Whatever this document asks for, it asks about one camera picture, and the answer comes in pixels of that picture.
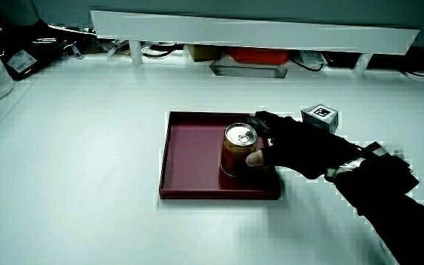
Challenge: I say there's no person's right hand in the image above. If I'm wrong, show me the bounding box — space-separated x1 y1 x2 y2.
246 104 364 181

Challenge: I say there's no black device with white label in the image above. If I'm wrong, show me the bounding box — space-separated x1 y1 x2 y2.
0 18 74 81

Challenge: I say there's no brown cardboard box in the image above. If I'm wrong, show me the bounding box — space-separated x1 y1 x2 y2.
186 43 222 63

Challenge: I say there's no grey metal tray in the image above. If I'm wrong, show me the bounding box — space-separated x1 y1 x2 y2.
210 60 289 80

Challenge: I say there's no dark red rectangular plate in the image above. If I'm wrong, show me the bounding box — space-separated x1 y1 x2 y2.
158 110 283 201

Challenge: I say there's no black cable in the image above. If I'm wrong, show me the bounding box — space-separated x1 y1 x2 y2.
290 54 325 73
141 43 179 60

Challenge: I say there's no orange box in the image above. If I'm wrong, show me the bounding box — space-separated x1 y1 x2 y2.
226 46 292 66

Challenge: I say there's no white cable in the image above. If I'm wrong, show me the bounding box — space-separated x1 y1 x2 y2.
403 69 424 85

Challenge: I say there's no white desk shelf riser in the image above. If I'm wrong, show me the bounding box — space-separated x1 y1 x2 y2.
89 10 420 77

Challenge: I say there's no person's right forearm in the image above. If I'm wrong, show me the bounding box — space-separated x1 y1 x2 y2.
324 141 424 265

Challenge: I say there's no gold red bull can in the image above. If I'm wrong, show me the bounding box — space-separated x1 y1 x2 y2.
219 122 259 178

